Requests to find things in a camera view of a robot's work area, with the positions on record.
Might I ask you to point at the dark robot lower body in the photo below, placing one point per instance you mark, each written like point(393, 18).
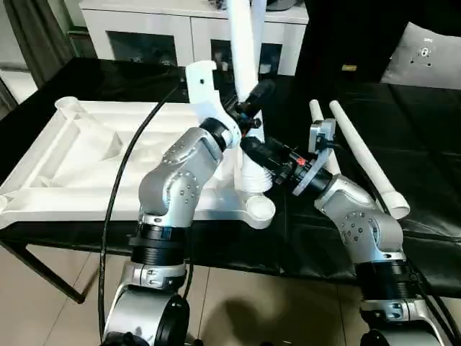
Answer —
point(151, 340)

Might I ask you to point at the black cabinet with yellow label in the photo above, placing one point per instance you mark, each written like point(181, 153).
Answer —
point(342, 36)

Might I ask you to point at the black work mat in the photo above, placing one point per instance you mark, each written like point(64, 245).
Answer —
point(414, 144)

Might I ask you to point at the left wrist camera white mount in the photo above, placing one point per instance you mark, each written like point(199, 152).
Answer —
point(203, 93)

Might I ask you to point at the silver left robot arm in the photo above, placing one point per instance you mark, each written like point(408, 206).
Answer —
point(180, 173)

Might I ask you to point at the grey helmet on cabinet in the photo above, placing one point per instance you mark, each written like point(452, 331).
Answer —
point(281, 4)

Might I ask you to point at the white glass-door cabinet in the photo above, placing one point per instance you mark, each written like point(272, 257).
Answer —
point(144, 25)

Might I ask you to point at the black table frame leg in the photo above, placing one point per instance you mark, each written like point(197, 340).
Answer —
point(47, 270)

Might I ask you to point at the white plastic table top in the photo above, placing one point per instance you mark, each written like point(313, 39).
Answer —
point(90, 162)

